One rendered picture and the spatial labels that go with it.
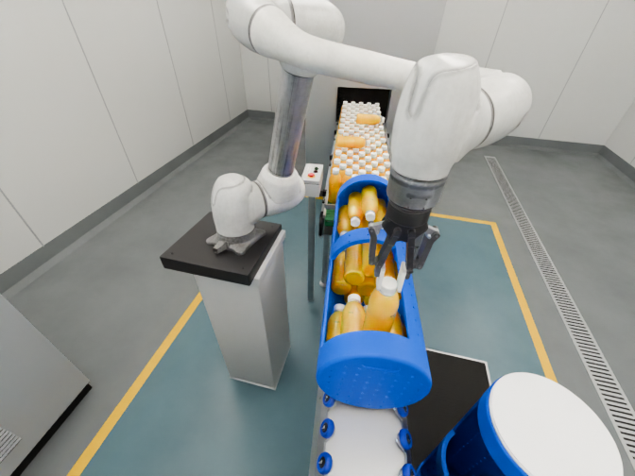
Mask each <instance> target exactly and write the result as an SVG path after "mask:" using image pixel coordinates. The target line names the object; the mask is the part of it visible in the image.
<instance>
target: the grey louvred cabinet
mask: <svg viewBox="0 0 635 476"><path fill-rule="evenodd" d="M89 381H90V380H89V379H88V378H87V377H86V376H85V375H84V374H83V373H82V372H81V371H80V370H79V369H78V368H76V367H75V366H74V365H73V364H72V363H71V362H70V361H69V360H68V359H67V358H66V357H65V356H64V355H63V354H62V353H61V352H60V351H59V350H58V349H57V348H56V347H55V346H54V345H53V344H52V343H51V342H50V341H49V340H48V339H46V338H45V337H44V336H43V335H42V334H41V333H40V332H39V331H38V330H37V329H36V328H35V327H34V326H33V325H32V324H31V323H30V322H29V321H28V320H27V319H26V318H25V317H24V316H23V315H22V314H21V313H20V312H19V311H17V310H16V309H15V308H14V307H13V306H12V305H11V304H10V303H9V302H8V301H7V300H6V299H5V298H4V297H3V296H2V295H1V294H0V476H20V475H21V474H22V473H23V471H24V470H25V469H26V467H27V466H28V465H29V464H30V463H31V461H32V460H33V459H34V458H35V456H36V455H37V454H38V453H39V452H40V450H41V449H42V448H43V447H44V445H45V444H46V443H47V442H48V440H49V439H50V438H51V437H52V436H53V434H54V433H55V432H56V431H57V429H58V428H59V427H60V426H61V424H62V423H63V422H64V421H65V420H66V418H67V417H69V416H70V414H71V413H72V412H73V411H74V410H75V408H76V407H77V406H78V404H79V403H80V402H81V401H82V400H83V398H84V397H85V396H86V395H87V394H88V392H89V391H90V390H91V389H92V387H91V386H90V385H89V384H88V382H89Z"/></svg>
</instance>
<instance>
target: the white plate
mask: <svg viewBox="0 0 635 476"><path fill-rule="evenodd" d="M489 414H490V418H491V421H492V424H493V427H494V430H495V432H496V433H497V435H498V437H499V439H500V441H501V442H502V444H503V446H504V447H505V449H506V451H507V452H508V453H509V455H510V456H511V457H512V459H513V460H514V461H515V462H516V463H517V464H518V466H519V467H520V468H521V469H522V470H523V471H524V472H525V473H526V474H528V475H529V476H624V474H623V464H622V460H621V456H620V453H619V451H618V449H617V446H616V444H615V442H614V440H613V438H612V436H611V435H610V433H609V431H608V429H607V428H606V427H605V425H604V424H603V422H602V421H601V420H600V419H599V417H598V416H597V415H596V414H595V413H594V412H593V410H592V409H591V408H590V407H589V406H588V405H587V404H586V403H584V402H583V401H582V400H581V399H580V398H579V397H577V396H576V395H575V394H573V393H572V392H571V391H569V390H568V389H566V388H565V387H563V386H561V385H560V384H558V383H556V382H553V381H551V380H549V379H547V378H544V377H542V376H539V375H536V374H532V373H525V372H516V373H510V374H507V375H505V376H504V377H502V378H501V379H499V380H498V381H497V382H496V383H495V385H494V386H493V387H492V389H491V391H490V394H489Z"/></svg>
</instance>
